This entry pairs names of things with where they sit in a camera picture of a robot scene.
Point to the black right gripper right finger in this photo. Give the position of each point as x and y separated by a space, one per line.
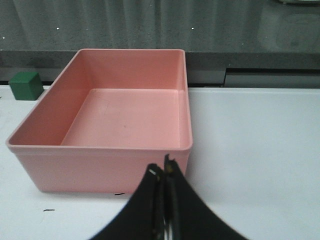
187 216

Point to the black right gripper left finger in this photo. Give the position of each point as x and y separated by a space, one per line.
142 218

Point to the pink plastic bin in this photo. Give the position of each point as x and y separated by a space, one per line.
107 115

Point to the green wooden cube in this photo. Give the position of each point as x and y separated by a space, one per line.
26 86

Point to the grey stone counter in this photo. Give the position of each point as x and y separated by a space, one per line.
228 43

